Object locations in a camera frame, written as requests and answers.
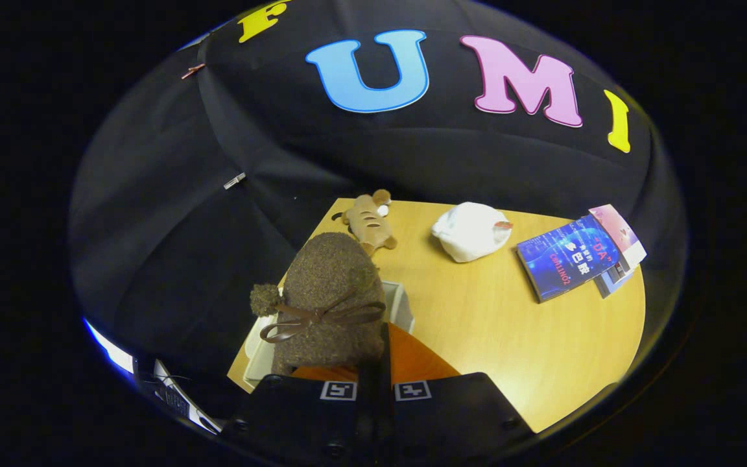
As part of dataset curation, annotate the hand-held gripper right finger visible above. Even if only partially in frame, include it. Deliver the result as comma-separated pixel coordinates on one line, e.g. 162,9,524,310
380,322,534,467

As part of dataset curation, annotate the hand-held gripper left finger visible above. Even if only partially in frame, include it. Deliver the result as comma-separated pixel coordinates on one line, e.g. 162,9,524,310
228,363,382,467

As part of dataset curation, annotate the grey fabric storage box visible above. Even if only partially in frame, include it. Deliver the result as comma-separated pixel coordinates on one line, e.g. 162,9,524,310
243,280,416,390

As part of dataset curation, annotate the brown suede shoe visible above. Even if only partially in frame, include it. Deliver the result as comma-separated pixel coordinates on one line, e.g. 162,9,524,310
248,232,389,377

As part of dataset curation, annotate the brown striped plush toy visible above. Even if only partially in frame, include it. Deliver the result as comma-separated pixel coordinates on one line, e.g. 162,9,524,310
331,188,399,257

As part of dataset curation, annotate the white plush toy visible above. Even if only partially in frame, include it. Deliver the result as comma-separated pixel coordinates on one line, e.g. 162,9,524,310
431,201,515,264

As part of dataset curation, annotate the lit screen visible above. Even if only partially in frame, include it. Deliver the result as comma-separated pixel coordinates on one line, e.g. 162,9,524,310
84,317,136,375

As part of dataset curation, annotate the blue cover book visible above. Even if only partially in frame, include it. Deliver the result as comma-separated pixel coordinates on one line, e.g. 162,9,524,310
516,214,628,305

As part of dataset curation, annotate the thin grey book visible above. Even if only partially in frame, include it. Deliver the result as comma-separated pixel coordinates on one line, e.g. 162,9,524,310
593,262,637,300

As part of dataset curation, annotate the pink cover book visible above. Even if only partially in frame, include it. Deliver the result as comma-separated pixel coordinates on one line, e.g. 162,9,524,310
588,204,648,270

